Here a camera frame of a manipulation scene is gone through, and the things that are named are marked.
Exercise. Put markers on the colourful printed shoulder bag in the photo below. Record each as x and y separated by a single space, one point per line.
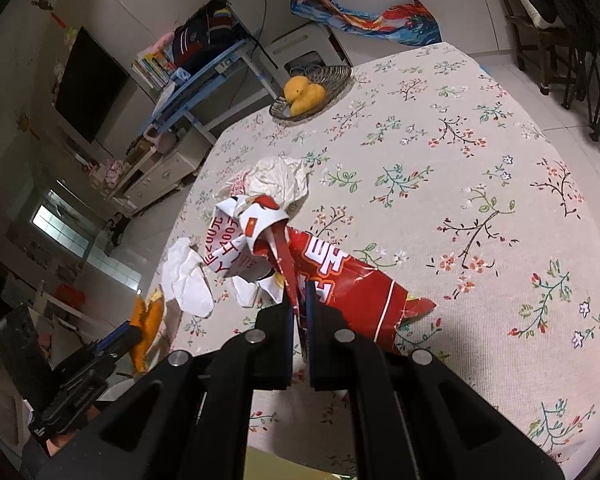
370 17

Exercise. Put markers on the floral tablecloth table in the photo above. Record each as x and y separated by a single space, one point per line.
480 170

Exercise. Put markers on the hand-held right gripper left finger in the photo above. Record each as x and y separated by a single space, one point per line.
292 330

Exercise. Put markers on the crumpled plain white paper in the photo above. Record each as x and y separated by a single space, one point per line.
285 180

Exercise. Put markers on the woven fruit basket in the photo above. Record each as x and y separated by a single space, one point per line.
330 85

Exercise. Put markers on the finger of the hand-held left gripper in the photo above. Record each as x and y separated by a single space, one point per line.
122 334
115 350

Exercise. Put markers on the pink kettlebell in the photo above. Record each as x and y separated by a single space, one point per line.
161 141

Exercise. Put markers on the row of books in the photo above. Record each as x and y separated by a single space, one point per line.
152 67

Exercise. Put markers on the white television cabinet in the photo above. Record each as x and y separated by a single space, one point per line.
160 175

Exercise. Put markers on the pink plush toy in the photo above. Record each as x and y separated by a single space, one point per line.
161 42

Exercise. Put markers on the red knot wall decoration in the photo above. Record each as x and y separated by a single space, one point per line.
50 10

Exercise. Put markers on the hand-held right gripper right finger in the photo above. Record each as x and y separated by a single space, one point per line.
311 330

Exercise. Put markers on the yellow plastic bin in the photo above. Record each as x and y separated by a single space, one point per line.
300 465

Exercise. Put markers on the black flat television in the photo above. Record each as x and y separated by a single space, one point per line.
90 85

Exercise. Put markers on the yellow mango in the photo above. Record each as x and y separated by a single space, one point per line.
310 101
296 87

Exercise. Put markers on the black folding chairs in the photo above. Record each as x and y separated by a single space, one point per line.
595 60

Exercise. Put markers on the long orange fruit peel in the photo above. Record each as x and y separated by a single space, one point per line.
147 330

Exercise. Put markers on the dark striped backpack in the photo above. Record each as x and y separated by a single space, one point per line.
205 35

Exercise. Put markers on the pink floral box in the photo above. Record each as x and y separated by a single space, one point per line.
114 172

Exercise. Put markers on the blue study desk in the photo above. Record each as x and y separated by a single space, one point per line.
200 85

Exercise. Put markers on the red snack wrapper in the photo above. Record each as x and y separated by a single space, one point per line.
350 295

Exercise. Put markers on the person's left hand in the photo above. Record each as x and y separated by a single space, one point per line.
60 445

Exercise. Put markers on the crumpled red-printed white paper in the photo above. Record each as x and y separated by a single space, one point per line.
235 255

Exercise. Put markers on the white air purifier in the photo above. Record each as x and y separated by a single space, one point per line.
300 42

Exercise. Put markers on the flat white tissue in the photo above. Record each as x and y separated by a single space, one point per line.
190 280

